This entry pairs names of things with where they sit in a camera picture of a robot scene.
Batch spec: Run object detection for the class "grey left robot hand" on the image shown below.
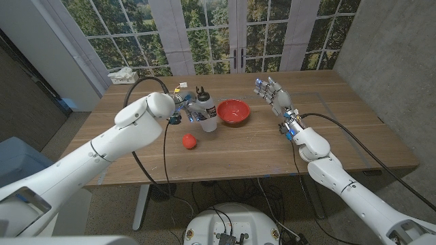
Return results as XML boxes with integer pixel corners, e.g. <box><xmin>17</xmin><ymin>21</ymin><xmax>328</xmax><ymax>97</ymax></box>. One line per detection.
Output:
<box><xmin>169</xmin><ymin>90</ymin><xmax>209</xmax><ymax>125</ymax></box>

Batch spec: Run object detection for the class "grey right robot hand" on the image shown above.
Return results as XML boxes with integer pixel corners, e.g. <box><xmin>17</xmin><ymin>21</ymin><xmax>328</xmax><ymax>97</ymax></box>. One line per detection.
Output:
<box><xmin>253</xmin><ymin>76</ymin><xmax>303</xmax><ymax>137</ymax></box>

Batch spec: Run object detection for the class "white squeeze bottle black cap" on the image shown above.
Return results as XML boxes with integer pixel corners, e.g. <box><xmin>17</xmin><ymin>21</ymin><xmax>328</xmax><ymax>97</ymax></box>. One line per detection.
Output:
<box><xmin>194</xmin><ymin>86</ymin><xmax>219</xmax><ymax>133</ymax></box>

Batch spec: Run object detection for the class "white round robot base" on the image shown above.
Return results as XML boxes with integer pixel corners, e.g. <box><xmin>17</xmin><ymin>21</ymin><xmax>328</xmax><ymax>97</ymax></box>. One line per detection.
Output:
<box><xmin>183</xmin><ymin>202</ymin><xmax>282</xmax><ymax>245</ymax></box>

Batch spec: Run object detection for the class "red bowl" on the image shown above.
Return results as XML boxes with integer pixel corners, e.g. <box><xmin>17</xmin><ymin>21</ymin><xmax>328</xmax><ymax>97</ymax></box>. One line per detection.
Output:
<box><xmin>217</xmin><ymin>99</ymin><xmax>251</xmax><ymax>125</ymax></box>

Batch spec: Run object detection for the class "red tomato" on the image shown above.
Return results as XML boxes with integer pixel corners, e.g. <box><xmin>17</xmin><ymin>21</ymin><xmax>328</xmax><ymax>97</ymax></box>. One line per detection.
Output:
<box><xmin>182</xmin><ymin>133</ymin><xmax>198</xmax><ymax>150</ymax></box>

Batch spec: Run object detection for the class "printed window backdrop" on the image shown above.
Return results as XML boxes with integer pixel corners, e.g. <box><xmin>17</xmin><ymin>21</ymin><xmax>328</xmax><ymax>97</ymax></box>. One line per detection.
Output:
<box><xmin>30</xmin><ymin>0</ymin><xmax>362</xmax><ymax>98</ymax></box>

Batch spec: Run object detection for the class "white tissue box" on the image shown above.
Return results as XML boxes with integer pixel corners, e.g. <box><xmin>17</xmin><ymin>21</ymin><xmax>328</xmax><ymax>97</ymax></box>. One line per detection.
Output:
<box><xmin>107</xmin><ymin>66</ymin><xmax>140</xmax><ymax>85</ymax></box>

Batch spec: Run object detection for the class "round black floor fan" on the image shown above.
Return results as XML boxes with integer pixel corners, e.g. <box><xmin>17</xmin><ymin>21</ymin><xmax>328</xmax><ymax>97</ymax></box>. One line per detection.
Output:
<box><xmin>149</xmin><ymin>182</ymin><xmax>177</xmax><ymax>203</ymax></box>

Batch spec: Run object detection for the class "dark grey table leg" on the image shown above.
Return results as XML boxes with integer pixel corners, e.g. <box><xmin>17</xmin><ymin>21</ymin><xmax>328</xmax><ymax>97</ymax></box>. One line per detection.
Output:
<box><xmin>302</xmin><ymin>175</ymin><xmax>326</xmax><ymax>220</ymax></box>

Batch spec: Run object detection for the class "light blue tape piece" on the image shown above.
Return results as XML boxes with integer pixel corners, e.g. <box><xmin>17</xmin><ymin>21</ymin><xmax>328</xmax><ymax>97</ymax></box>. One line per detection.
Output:
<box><xmin>61</xmin><ymin>97</ymin><xmax>78</xmax><ymax>110</ymax></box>

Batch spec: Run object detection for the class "white table leg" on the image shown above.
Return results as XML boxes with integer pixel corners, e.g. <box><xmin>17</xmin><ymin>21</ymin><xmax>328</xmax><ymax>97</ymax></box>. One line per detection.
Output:
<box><xmin>131</xmin><ymin>184</ymin><xmax>151</xmax><ymax>231</ymax></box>

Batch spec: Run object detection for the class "blue grey seat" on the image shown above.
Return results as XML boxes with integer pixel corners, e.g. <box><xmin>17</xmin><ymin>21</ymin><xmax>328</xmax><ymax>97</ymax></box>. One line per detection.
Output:
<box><xmin>0</xmin><ymin>136</ymin><xmax>55</xmax><ymax>197</ymax></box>

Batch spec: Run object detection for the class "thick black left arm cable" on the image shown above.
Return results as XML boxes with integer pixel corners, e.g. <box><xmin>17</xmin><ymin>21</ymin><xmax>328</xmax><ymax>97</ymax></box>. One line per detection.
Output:
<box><xmin>122</xmin><ymin>76</ymin><xmax>195</xmax><ymax>218</ymax></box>

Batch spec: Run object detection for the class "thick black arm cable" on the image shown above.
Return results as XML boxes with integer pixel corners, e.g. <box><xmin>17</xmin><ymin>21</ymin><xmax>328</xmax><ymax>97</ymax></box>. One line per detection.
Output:
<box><xmin>122</xmin><ymin>76</ymin><xmax>195</xmax><ymax>218</ymax></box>
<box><xmin>299</xmin><ymin>112</ymin><xmax>436</xmax><ymax>212</ymax></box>

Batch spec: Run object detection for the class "black floor cable tangle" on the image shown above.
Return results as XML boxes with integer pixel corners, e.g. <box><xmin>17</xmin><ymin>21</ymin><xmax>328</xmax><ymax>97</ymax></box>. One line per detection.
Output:
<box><xmin>190</xmin><ymin>178</ymin><xmax>285</xmax><ymax>214</ymax></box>

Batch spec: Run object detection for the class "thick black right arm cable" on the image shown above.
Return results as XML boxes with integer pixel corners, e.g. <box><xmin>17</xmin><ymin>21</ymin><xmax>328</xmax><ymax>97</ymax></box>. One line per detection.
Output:
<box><xmin>299</xmin><ymin>112</ymin><xmax>436</xmax><ymax>212</ymax></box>

